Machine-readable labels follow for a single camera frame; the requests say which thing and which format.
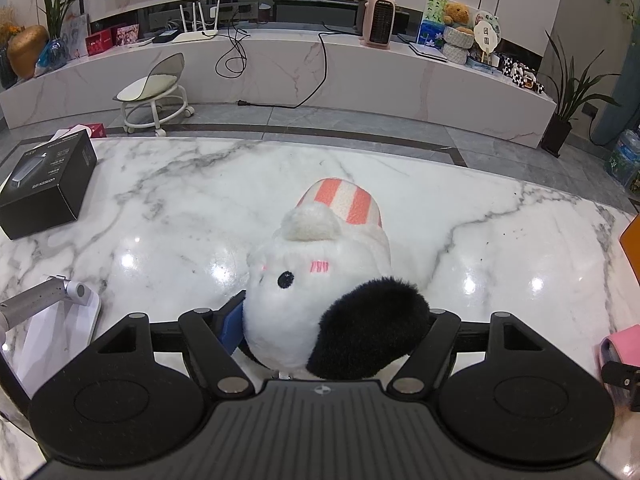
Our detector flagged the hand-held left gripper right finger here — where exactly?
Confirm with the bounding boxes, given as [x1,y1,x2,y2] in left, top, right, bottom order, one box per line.
[387,308,549,397]

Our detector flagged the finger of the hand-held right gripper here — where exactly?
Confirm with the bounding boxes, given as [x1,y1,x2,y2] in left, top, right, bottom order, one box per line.
[600,361,640,391]

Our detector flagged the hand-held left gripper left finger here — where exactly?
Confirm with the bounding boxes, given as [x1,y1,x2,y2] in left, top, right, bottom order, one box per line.
[92,292,254,397]

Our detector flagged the pink wallet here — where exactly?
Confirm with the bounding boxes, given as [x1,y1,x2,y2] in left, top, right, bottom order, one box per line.
[597,325,640,409]

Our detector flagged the white black-eared plush dog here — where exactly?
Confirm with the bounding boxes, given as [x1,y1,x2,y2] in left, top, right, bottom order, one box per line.
[241,177,432,382]

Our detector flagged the orange container box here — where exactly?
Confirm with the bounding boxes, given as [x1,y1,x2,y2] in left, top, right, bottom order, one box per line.
[618,210,640,282]

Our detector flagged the white phone stand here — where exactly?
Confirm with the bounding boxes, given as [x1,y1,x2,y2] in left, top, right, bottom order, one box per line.
[0,274,103,397]

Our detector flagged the blue water bottle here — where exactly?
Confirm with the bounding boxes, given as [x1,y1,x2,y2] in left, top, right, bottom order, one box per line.
[605,129,640,191]

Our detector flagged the long-leaf plant in black pot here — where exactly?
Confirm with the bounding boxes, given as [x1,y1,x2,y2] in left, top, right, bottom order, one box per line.
[537,30,624,159]

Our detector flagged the black product box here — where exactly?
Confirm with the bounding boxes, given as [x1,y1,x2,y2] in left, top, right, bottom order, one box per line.
[0,129,99,241]

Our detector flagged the red tissue box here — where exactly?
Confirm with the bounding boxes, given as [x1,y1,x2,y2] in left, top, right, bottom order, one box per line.
[67,122,107,139]

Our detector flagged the small rolling stool chair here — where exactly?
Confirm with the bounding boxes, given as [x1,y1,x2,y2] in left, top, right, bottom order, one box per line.
[112,52,195,136]

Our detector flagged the black white checkered ornament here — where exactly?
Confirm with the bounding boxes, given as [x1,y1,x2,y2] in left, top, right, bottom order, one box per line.
[500,52,549,95]

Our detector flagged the white knitted basket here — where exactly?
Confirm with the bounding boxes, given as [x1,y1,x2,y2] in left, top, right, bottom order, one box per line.
[442,25,476,47]
[442,42,472,65]

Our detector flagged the silver laptop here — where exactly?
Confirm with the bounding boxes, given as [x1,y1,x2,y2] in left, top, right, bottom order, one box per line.
[397,34,449,64]

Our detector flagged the white router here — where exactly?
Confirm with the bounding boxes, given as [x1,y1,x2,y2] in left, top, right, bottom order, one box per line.
[171,1,221,44]

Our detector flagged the round paper fan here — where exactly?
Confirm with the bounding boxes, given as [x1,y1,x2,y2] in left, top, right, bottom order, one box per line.
[472,10,501,64]

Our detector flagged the blue floral painting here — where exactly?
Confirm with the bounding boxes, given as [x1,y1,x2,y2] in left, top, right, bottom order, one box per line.
[416,0,449,47]

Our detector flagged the red gift box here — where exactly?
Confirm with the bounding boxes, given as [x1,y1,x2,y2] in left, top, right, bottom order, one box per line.
[85,30,117,57]

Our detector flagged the pink space heater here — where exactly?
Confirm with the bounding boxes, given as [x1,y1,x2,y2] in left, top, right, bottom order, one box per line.
[361,0,396,50]

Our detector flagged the brown teddy bear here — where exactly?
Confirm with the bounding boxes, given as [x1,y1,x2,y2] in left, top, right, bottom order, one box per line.
[442,2,474,29]

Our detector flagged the blue plastic bag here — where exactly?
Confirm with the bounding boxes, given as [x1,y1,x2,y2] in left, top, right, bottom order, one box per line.
[35,39,69,74]

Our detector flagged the framed picture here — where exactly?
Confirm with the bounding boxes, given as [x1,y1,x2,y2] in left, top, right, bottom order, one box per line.
[57,12,91,61]

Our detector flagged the gold vase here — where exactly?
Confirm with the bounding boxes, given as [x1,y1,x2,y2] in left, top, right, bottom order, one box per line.
[7,24,51,80]

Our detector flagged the tall green plant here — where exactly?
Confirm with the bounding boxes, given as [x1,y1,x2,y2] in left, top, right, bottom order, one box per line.
[40,0,96,42]

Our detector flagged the black router cable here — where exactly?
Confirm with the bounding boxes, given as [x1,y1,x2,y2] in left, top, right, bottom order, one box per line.
[214,24,249,79]

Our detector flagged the black heater power cable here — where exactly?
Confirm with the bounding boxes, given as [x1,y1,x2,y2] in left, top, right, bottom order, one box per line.
[236,29,367,110]

